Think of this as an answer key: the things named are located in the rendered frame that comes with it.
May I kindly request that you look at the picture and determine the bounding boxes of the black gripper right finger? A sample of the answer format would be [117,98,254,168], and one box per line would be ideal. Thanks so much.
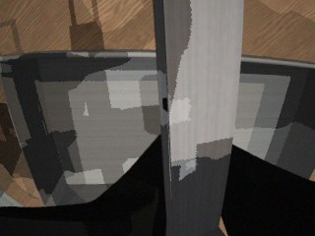
[221,145,315,236]

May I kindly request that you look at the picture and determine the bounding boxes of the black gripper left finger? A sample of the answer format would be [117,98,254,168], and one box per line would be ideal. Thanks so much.
[0,134,166,236]

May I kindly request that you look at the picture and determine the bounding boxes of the grey metal roasting tin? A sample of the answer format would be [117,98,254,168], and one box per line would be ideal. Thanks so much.
[0,48,315,207]

